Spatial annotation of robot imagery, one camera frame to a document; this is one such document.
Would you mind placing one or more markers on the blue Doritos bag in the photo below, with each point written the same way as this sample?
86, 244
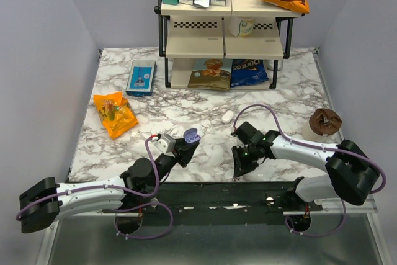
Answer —
247, 72

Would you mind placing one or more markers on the beige black shelf rack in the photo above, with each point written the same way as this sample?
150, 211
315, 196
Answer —
187, 33

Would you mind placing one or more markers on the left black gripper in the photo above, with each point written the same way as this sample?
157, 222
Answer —
185, 152

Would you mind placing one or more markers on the gold brown snack bag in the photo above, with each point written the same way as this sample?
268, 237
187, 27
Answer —
211, 73

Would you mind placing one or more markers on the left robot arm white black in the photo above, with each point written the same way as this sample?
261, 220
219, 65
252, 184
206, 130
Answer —
48, 201

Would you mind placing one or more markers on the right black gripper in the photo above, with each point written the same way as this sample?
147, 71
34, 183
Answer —
240, 167

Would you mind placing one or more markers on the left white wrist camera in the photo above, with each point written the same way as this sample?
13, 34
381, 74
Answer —
165, 143

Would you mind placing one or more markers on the blue razor box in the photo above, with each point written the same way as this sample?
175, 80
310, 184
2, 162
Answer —
141, 78

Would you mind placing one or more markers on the orange candy bag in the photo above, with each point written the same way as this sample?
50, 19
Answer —
115, 113

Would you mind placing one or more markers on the white yogurt cup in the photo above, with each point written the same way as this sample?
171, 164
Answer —
241, 26

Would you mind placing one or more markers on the lavender earbud charging case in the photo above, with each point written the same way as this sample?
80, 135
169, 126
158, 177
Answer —
191, 136

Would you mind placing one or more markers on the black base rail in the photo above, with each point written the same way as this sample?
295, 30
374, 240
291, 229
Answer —
225, 203

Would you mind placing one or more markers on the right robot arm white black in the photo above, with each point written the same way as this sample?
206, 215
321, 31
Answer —
348, 173

